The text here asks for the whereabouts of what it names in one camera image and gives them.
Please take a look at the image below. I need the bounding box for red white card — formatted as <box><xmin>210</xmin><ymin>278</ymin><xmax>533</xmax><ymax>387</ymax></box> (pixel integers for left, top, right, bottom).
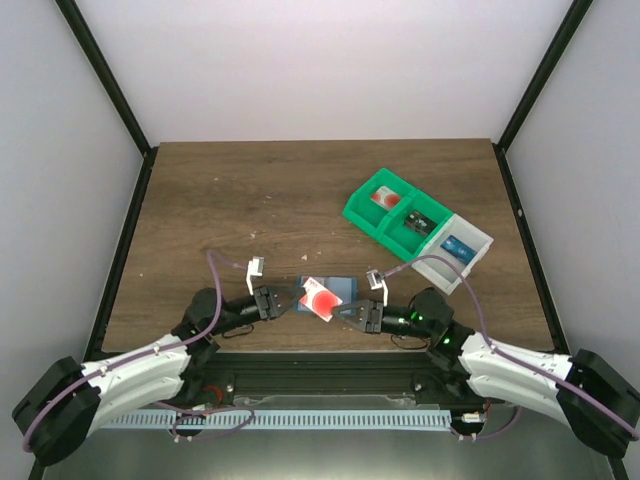
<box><xmin>370</xmin><ymin>186</ymin><xmax>402</xmax><ymax>211</ymax></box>
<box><xmin>299</xmin><ymin>277</ymin><xmax>343</xmax><ymax>322</ymax></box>

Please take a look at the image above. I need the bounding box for blue card holder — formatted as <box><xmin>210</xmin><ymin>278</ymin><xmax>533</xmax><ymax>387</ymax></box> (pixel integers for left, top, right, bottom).
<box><xmin>295</xmin><ymin>276</ymin><xmax>357</xmax><ymax>322</ymax></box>

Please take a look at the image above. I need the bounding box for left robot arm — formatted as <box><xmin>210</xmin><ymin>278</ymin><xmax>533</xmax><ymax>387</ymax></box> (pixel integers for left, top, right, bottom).
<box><xmin>12</xmin><ymin>286</ymin><xmax>305</xmax><ymax>466</ymax></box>

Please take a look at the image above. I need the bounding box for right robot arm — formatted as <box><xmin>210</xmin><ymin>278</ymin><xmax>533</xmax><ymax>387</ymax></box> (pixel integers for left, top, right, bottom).
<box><xmin>332</xmin><ymin>288</ymin><xmax>639</xmax><ymax>459</ymax></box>

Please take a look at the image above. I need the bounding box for black card in bin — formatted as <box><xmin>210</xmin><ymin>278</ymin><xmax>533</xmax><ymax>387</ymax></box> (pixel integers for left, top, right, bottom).
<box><xmin>404</xmin><ymin>210</ymin><xmax>437</xmax><ymax>236</ymax></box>

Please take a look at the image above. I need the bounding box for blue card in bin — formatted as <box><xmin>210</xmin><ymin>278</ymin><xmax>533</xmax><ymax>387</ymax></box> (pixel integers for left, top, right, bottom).
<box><xmin>440</xmin><ymin>235</ymin><xmax>477</xmax><ymax>265</ymax></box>

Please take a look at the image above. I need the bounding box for green bin middle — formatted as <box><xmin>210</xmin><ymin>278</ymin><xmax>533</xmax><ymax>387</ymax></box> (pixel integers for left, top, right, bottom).
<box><xmin>378</xmin><ymin>190</ymin><xmax>453</xmax><ymax>261</ymax></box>

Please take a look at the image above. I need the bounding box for green bin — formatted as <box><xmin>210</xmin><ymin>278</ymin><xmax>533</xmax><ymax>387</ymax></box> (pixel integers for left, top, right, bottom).
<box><xmin>342</xmin><ymin>168</ymin><xmax>415</xmax><ymax>239</ymax></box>
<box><xmin>378</xmin><ymin>190</ymin><xmax>453</xmax><ymax>261</ymax></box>

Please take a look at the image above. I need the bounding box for green bin far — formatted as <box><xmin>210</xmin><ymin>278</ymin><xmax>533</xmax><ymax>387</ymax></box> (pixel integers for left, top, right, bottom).
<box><xmin>342</xmin><ymin>168</ymin><xmax>415</xmax><ymax>239</ymax></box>

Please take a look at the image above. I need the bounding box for white bin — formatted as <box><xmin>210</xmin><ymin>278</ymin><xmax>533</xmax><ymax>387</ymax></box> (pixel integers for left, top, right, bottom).
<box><xmin>412</xmin><ymin>214</ymin><xmax>494</xmax><ymax>295</ymax></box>

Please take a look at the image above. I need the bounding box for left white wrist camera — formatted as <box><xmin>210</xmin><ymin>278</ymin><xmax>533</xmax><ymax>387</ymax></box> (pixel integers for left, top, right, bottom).
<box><xmin>245</xmin><ymin>256</ymin><xmax>264</xmax><ymax>296</ymax></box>

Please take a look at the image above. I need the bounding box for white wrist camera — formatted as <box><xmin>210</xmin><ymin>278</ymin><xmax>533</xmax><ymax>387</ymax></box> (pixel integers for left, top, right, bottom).
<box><xmin>366</xmin><ymin>269</ymin><xmax>389</xmax><ymax>307</ymax></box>
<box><xmin>245</xmin><ymin>256</ymin><xmax>264</xmax><ymax>296</ymax></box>

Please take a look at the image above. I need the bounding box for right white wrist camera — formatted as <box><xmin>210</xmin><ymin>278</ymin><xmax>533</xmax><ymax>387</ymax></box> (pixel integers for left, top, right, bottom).
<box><xmin>366</xmin><ymin>269</ymin><xmax>389</xmax><ymax>307</ymax></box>

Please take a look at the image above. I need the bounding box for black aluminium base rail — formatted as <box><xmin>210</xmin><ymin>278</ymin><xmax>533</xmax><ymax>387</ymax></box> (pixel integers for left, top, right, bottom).
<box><xmin>166</xmin><ymin>352</ymin><xmax>476</xmax><ymax>406</ymax></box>

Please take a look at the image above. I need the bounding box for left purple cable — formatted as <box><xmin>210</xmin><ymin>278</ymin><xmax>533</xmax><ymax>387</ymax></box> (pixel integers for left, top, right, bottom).
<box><xmin>22</xmin><ymin>249</ymin><xmax>256</xmax><ymax>454</ymax></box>

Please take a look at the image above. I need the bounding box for purple cable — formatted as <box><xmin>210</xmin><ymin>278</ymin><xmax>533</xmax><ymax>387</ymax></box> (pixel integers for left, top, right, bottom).
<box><xmin>379</xmin><ymin>254</ymin><xmax>637</xmax><ymax>441</ymax></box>
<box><xmin>22</xmin><ymin>249</ymin><xmax>256</xmax><ymax>454</ymax></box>

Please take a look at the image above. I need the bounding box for white slotted cable duct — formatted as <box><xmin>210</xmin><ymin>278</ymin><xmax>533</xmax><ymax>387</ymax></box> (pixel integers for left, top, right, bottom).
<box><xmin>104</xmin><ymin>409</ymin><xmax>452</xmax><ymax>432</ymax></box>

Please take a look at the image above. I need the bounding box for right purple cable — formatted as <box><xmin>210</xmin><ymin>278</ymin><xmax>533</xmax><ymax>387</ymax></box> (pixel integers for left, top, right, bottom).
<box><xmin>379</xmin><ymin>254</ymin><xmax>637</xmax><ymax>441</ymax></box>

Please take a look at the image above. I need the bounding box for metal base plate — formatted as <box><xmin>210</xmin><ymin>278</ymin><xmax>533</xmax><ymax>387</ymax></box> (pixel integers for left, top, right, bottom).
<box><xmin>43</xmin><ymin>412</ymin><xmax>614</xmax><ymax>479</ymax></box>

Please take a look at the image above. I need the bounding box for black frame post left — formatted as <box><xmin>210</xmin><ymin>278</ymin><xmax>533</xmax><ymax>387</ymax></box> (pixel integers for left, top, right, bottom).
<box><xmin>53</xmin><ymin>0</ymin><xmax>154</xmax><ymax>156</ymax></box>

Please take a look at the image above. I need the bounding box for black frame post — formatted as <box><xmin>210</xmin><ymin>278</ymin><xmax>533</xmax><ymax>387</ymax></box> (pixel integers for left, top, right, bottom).
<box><xmin>53</xmin><ymin>0</ymin><xmax>154</xmax><ymax>156</ymax></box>
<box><xmin>497</xmin><ymin>0</ymin><xmax>594</xmax><ymax>151</ymax></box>

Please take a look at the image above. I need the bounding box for black frame post right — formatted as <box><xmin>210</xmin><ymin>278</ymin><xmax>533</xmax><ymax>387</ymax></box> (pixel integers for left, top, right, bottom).
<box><xmin>497</xmin><ymin>0</ymin><xmax>594</xmax><ymax>151</ymax></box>

